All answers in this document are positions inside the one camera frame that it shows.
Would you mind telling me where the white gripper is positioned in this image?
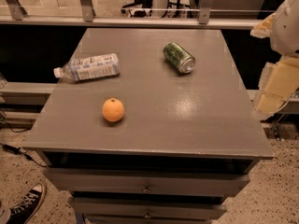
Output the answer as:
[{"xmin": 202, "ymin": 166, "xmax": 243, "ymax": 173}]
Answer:
[{"xmin": 250, "ymin": 0, "xmax": 299, "ymax": 115}]

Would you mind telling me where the green soda can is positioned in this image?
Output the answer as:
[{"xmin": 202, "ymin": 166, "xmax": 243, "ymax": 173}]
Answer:
[{"xmin": 163, "ymin": 42, "xmax": 195, "ymax": 74}]

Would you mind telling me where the grey drawer cabinet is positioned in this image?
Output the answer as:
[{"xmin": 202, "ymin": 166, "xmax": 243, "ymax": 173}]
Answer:
[{"xmin": 24, "ymin": 28, "xmax": 273, "ymax": 224}]

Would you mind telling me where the black office chair base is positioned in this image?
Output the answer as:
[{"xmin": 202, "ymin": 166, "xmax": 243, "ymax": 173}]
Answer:
[{"xmin": 121, "ymin": 0, "xmax": 191, "ymax": 18}]

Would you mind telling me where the orange fruit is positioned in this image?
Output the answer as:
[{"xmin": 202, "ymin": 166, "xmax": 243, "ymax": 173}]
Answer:
[{"xmin": 102, "ymin": 98, "xmax": 124, "ymax": 122}]

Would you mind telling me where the clear plastic water bottle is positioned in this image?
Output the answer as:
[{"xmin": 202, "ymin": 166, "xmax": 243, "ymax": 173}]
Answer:
[{"xmin": 53, "ymin": 53, "xmax": 120, "ymax": 82}]

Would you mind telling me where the black canvas sneaker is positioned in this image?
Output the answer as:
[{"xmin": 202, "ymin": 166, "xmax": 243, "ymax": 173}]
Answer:
[{"xmin": 6, "ymin": 183, "xmax": 46, "ymax": 224}]

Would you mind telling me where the metal railing frame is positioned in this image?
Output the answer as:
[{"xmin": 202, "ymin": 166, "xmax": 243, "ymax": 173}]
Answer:
[{"xmin": 0, "ymin": 0, "xmax": 263, "ymax": 29}]

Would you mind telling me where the black cable on floor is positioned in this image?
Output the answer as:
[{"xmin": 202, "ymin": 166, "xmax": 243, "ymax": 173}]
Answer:
[{"xmin": 0, "ymin": 143, "xmax": 48, "ymax": 168}]

